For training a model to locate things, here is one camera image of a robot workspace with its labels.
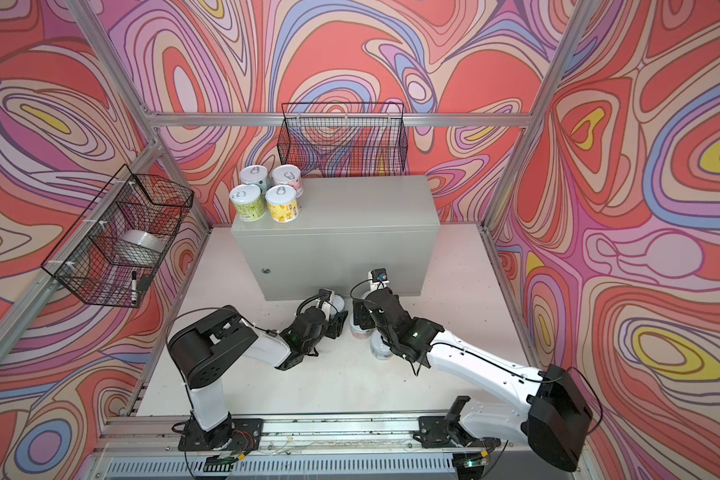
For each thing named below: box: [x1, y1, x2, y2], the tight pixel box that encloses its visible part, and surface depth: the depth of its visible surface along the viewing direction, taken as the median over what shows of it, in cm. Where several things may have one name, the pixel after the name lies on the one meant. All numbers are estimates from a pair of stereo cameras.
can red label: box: [239, 165, 270, 193], surface depth 78 cm
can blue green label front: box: [370, 331, 393, 360], surface depth 86 cm
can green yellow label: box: [229, 184, 267, 222], surface depth 73 cm
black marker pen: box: [131, 270, 137, 304], surface depth 73 cm
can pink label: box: [272, 164, 304, 198], surface depth 78 cm
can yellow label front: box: [265, 184, 299, 223], surface depth 73 cm
